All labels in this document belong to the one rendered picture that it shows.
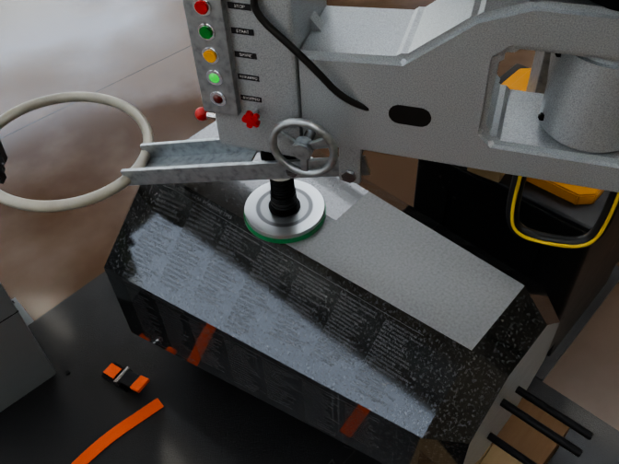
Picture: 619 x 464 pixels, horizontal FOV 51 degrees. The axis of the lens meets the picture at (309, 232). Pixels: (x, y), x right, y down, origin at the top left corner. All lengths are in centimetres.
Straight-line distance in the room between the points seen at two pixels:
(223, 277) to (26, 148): 206
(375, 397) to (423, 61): 78
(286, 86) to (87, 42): 314
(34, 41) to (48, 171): 130
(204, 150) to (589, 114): 97
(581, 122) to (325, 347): 78
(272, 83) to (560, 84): 54
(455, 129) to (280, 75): 36
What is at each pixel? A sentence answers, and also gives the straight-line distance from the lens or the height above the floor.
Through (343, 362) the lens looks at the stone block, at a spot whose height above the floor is 71.
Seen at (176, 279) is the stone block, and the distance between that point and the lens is 187.
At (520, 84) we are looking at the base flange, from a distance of 237.
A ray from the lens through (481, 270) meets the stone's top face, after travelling 164.
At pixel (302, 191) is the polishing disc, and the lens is 176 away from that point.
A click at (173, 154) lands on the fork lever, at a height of 94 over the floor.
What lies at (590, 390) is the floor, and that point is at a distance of 253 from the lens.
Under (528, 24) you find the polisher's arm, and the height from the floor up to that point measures 151.
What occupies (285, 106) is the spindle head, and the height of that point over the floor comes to 128.
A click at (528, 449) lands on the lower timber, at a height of 14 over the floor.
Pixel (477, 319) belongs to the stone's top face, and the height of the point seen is 84.
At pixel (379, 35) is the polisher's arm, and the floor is 141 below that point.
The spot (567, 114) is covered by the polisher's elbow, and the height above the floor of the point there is 134.
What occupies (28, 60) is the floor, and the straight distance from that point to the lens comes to 437.
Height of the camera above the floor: 208
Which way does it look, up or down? 47 degrees down
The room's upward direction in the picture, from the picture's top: 4 degrees counter-clockwise
